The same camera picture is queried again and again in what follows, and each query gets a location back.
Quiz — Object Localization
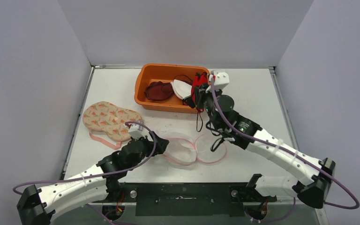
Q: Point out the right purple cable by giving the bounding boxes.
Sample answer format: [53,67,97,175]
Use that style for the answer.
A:
[209,76,360,224]

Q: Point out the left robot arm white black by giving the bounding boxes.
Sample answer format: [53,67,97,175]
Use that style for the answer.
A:
[17,131,169,225]

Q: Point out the orange plastic tub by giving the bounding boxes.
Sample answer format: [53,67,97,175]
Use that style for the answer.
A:
[134,63,209,113]

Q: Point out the dark red bra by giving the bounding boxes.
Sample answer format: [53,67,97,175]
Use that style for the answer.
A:
[144,81,174,101]

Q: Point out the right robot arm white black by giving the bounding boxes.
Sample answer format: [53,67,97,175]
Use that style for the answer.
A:
[193,83,336,209]

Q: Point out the floral padded bra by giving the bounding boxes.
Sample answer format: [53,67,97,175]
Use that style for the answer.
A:
[82,101,143,150]

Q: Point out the aluminium front rail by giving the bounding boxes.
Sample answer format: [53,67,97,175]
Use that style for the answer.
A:
[46,182,325,206]

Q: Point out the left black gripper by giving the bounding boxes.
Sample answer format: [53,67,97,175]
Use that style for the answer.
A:
[127,131,168,171]

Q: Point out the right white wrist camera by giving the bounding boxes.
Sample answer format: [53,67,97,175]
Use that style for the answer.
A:
[208,69,230,91]

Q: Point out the white bra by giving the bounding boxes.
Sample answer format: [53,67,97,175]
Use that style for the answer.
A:
[170,80,192,100]

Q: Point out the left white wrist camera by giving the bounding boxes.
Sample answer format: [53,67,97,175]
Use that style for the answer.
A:
[125,121,147,140]

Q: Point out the white mesh laundry bag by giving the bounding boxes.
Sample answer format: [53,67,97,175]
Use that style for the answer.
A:
[163,132,227,166]

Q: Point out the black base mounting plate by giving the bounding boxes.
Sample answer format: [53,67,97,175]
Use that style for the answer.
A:
[95,182,277,220]

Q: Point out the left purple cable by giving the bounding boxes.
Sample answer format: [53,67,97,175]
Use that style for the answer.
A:
[12,121,159,225]

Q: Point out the red bra black straps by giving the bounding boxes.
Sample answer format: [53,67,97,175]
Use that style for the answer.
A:
[182,72,210,133]

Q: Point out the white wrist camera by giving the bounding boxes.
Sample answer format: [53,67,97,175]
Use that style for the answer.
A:
[125,121,147,140]
[208,69,230,91]

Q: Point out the purple cable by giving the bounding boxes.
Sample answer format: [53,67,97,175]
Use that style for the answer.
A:
[12,121,159,225]
[209,76,360,224]

